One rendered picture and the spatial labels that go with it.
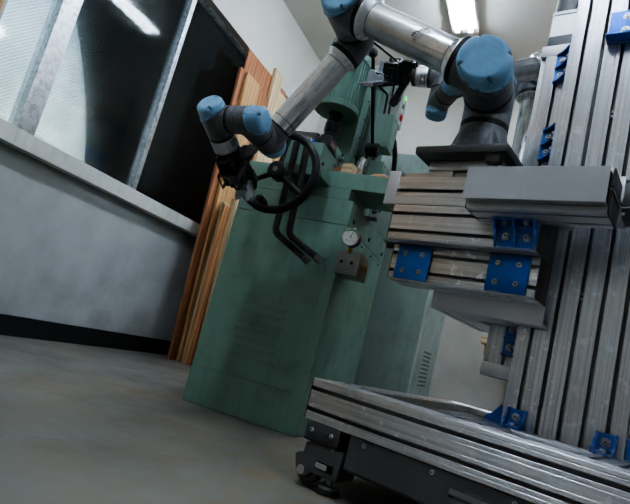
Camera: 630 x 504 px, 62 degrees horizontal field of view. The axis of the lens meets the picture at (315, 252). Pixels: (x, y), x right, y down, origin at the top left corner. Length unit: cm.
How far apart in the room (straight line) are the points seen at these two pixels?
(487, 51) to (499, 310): 58
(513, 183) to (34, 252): 215
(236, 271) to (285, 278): 19
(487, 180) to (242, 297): 104
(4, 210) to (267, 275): 124
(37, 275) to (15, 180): 45
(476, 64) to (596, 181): 38
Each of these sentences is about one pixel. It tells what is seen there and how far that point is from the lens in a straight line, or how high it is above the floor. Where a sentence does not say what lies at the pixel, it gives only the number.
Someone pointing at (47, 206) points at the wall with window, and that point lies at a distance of 272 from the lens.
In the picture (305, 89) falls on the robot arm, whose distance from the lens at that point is 154.
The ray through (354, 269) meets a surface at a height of 56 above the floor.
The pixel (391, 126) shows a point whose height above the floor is 124.
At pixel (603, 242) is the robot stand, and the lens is 136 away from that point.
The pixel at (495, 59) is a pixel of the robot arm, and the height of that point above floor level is 98.
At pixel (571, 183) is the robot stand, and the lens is 108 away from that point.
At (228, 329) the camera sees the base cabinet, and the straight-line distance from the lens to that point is 188.
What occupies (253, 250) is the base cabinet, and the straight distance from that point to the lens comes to 190.
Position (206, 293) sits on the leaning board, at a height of 43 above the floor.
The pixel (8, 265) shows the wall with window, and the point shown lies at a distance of 265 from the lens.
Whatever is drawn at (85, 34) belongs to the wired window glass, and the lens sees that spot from 295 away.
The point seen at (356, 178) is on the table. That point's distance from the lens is 185.
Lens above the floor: 30
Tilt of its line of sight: 10 degrees up
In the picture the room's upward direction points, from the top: 14 degrees clockwise
